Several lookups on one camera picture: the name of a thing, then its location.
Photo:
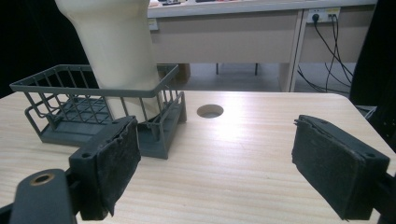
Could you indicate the white cup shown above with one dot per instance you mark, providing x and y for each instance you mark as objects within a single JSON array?
[{"x": 118, "y": 46}]

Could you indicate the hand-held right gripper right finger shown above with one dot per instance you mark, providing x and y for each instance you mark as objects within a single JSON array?
[{"x": 336, "y": 168}]

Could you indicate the white and grey desk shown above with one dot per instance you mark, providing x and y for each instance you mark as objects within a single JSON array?
[{"x": 233, "y": 40}]

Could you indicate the white wall socket, black plug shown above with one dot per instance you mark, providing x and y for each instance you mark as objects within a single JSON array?
[{"x": 323, "y": 14}]

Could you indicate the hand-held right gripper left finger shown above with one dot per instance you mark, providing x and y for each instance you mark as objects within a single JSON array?
[{"x": 109, "y": 165}]

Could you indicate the black curtain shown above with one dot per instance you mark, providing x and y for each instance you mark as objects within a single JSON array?
[
  {"x": 31, "y": 37},
  {"x": 376, "y": 62}
]

